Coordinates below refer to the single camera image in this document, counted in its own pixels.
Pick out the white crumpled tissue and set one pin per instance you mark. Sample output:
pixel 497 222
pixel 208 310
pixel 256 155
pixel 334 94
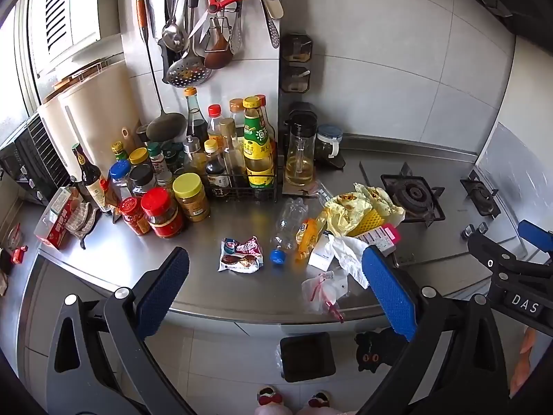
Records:
pixel 352 257

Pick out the red cardboard box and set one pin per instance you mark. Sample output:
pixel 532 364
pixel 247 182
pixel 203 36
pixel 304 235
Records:
pixel 58 220

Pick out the clear bag with red tie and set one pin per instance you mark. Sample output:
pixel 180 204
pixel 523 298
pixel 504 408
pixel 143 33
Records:
pixel 322 292

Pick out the yellow lid plastic jar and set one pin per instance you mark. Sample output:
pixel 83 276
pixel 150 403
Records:
pixel 191 196

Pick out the yellow green label vinegar bottle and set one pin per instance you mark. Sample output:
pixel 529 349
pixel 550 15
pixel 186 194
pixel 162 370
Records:
pixel 258 147

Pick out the brown ladle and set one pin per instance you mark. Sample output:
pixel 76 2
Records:
pixel 217 52

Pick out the large red lid jar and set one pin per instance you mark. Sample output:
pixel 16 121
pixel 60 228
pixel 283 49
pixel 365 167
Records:
pixel 163 216

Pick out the tall dark glass bottle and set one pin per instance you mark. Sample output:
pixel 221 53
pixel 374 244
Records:
pixel 88 177

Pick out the crumpled yellow plastic bag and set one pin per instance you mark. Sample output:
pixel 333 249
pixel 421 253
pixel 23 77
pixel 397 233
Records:
pixel 345 209

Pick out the white cardboard box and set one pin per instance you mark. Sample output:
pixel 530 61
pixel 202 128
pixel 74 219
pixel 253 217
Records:
pixel 323 253

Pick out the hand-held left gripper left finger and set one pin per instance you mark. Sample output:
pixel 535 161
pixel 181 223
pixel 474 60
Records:
pixel 164 289

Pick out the patterned pot holder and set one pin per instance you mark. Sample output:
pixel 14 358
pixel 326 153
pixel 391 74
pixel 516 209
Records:
pixel 84 222

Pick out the orange snack packet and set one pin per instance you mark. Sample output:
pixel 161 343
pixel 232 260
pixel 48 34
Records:
pixel 307 237

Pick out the glass cruet metal spout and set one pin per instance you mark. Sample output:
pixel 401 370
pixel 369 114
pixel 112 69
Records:
pixel 193 155

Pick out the clear plastic bag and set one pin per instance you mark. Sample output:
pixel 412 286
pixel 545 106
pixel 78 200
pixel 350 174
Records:
pixel 320 191

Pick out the red cap sauce bottle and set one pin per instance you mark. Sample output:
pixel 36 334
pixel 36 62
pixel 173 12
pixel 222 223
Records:
pixel 214 123

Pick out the black cat floor mat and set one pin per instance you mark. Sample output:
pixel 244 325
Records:
pixel 370 352

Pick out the small dark bottle yellow cap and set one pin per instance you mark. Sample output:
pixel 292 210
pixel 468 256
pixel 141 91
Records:
pixel 216 173

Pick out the black lid jar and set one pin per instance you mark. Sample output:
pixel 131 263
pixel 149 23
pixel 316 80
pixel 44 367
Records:
pixel 141 179

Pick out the clear plastic bottle blue cap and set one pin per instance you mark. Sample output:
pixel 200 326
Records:
pixel 288 224

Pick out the metal slotted skimmer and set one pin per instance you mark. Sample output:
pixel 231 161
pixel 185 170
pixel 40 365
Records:
pixel 188 69

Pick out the yellow foam net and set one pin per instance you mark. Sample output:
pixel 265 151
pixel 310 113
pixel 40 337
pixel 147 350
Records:
pixel 369 222

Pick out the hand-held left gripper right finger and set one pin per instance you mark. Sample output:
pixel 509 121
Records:
pixel 389 294

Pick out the orange cap bottle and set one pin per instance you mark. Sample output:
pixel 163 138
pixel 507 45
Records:
pixel 236 110

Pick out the metal splash guard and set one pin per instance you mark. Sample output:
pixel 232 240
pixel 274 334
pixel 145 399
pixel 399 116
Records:
pixel 518 164

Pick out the pink white card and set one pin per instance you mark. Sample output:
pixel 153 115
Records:
pixel 382 237

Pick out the black wall-mounted box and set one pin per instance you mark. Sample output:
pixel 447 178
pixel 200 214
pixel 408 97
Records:
pixel 296 47
pixel 294 80

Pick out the gold cap glass bottle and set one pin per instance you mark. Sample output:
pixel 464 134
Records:
pixel 231 147

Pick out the dark soy sauce bottle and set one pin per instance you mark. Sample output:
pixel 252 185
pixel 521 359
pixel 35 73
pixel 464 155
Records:
pixel 196 125

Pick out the person's shoe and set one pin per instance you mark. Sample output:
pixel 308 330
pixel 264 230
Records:
pixel 319 399
pixel 270 396

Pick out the stove knob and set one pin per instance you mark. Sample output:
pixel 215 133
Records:
pixel 474 230

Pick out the black trash bin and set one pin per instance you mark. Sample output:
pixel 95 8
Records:
pixel 307 356

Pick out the glass oil pitcher black lid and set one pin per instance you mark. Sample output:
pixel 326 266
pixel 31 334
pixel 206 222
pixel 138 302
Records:
pixel 300 155

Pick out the green cap spice bottle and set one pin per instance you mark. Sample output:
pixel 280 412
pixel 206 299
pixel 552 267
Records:
pixel 157 158

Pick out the small red lid jar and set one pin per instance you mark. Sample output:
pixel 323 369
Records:
pixel 134 218

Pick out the person's right hand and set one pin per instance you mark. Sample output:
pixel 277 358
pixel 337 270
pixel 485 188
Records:
pixel 526 356

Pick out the large black stove burner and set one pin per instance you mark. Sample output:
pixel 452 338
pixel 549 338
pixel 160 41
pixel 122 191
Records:
pixel 412 194

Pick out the black toaster oven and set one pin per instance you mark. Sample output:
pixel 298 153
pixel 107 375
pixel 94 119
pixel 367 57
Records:
pixel 32 160

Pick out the slotted metal spoon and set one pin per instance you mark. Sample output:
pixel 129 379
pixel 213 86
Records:
pixel 236 34

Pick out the small yellow lid jar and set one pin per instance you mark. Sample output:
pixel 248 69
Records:
pixel 138 156

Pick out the red white snack wrapper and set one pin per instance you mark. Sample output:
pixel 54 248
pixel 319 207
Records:
pixel 241 254

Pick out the white cutting board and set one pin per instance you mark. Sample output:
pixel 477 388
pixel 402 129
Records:
pixel 99 108

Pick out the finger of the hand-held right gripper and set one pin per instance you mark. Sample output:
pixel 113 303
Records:
pixel 490 253
pixel 535 234

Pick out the glass jar blue lid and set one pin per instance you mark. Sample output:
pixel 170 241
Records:
pixel 328 140

